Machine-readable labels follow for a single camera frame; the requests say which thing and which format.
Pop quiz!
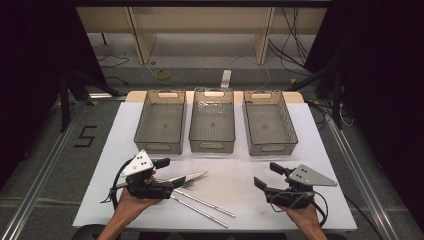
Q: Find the black curtain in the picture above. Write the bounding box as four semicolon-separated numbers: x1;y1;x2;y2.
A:
303;0;424;232
0;0;108;189

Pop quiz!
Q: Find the white power strip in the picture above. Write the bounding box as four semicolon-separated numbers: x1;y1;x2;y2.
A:
220;69;233;90

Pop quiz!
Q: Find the beige wooden shelf unit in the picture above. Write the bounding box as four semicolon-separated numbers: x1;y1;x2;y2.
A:
75;6;328;66

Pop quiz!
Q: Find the aluminium floor rail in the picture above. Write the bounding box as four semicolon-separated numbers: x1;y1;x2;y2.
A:
323;116;400;240
0;99;88;240

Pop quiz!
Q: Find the white floor cable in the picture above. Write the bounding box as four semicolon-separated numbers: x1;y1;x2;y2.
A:
229;54;272;92

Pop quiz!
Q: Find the clear grey plastic bin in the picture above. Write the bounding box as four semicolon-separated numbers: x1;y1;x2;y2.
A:
133;89;187;156
242;89;299;157
188;88;236;154

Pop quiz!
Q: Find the person's left hand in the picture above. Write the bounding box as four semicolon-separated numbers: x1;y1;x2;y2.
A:
114;169;162;224

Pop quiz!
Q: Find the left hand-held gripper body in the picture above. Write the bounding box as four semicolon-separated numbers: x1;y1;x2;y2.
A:
119;149;175;200

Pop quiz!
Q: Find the right hand-held gripper cable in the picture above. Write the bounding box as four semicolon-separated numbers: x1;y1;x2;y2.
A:
268;189;330;228

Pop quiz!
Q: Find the white table sheet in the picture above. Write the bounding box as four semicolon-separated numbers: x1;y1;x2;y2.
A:
72;90;358;233

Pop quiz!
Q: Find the metal chopstick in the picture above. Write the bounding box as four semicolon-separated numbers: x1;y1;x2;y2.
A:
172;188;237;219
170;195;230;229

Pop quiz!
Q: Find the person's right hand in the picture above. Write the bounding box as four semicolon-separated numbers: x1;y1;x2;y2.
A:
281;199;324;232

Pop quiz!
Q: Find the black metal stand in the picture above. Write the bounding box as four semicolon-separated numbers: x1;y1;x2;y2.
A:
285;62;345;131
57;69;122;134

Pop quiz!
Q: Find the thin black floor cable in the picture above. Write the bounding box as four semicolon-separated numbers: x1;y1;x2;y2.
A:
96;54;131;70

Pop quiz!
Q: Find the metal table knife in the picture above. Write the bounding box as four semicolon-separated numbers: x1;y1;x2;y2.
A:
156;170;209;184

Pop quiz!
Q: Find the bundle of black cables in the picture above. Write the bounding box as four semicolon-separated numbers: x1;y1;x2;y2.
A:
267;6;313;77

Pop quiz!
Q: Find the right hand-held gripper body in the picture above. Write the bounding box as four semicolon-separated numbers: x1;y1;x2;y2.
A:
263;164;338;211

